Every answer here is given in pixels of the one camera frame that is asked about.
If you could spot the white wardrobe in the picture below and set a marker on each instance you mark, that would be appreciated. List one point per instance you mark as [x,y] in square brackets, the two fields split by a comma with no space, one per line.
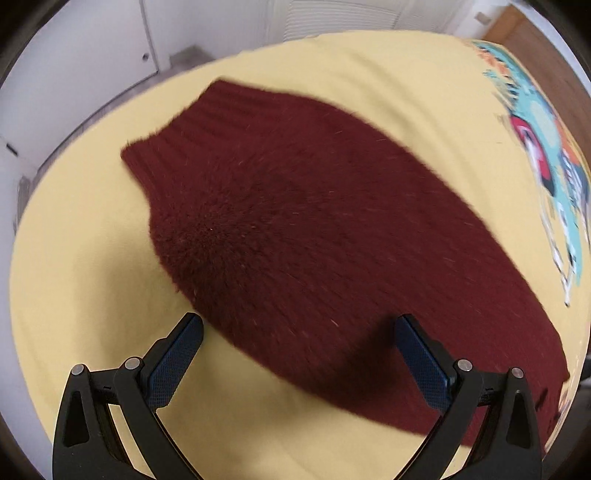
[92,46]

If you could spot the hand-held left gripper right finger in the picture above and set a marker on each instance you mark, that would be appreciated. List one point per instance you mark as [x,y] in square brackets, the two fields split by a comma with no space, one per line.
[422,364]

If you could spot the yellow printed blanket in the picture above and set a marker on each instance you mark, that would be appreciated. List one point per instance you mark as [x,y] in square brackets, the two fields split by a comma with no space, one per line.
[92,277]

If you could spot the dark red fuzzy sweater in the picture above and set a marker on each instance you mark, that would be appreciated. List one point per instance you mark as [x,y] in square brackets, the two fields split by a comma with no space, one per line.
[300,207]

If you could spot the wooden headboard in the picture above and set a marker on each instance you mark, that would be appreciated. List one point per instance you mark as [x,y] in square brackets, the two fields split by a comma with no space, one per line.
[554,60]

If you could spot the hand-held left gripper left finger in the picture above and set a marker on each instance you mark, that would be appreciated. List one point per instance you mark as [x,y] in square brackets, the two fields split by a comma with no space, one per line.
[178,360]

